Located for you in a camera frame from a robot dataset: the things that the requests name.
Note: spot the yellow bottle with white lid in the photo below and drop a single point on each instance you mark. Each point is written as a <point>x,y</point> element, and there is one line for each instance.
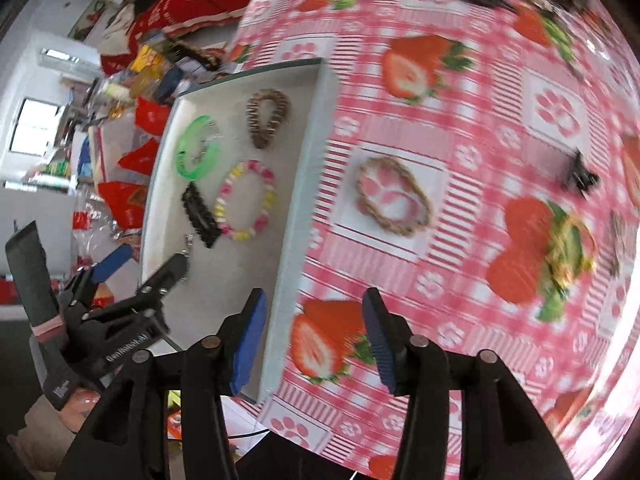
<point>115,92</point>

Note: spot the black snap hair clip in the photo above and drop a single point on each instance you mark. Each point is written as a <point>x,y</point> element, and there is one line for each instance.
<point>197,215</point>

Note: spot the yellow packet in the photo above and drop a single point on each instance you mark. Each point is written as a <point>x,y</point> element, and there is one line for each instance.
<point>147,57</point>

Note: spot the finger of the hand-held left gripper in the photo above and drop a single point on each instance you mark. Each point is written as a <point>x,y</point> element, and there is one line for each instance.
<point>162,277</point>
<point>112,261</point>

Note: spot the small black claw clip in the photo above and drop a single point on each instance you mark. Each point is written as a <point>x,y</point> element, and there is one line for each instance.
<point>580,177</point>

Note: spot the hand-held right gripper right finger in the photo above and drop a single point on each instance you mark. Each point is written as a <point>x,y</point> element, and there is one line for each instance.
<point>380,345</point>

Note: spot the window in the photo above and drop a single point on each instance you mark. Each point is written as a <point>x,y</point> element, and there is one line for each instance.
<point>32,125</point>

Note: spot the white rectangular tray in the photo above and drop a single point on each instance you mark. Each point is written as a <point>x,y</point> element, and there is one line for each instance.
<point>300,125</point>

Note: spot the person's left hand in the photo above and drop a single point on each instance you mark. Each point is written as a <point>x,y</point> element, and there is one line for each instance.
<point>82,402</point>

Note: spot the clear plastic bag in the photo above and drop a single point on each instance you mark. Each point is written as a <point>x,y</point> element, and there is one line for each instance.
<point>95,240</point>

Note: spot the person's left forearm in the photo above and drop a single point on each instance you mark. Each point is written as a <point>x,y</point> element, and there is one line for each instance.
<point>45,442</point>

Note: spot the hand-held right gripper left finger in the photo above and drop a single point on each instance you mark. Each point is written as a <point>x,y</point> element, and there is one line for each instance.
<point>247,345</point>

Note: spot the red paper packets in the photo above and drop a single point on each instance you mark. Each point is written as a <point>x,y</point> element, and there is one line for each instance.
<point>145,120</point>

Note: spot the pink strawberry print tablecloth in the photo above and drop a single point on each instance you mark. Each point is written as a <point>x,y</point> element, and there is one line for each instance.
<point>500,85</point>

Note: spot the blue jar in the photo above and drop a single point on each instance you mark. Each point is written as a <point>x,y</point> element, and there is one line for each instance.
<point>167,85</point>

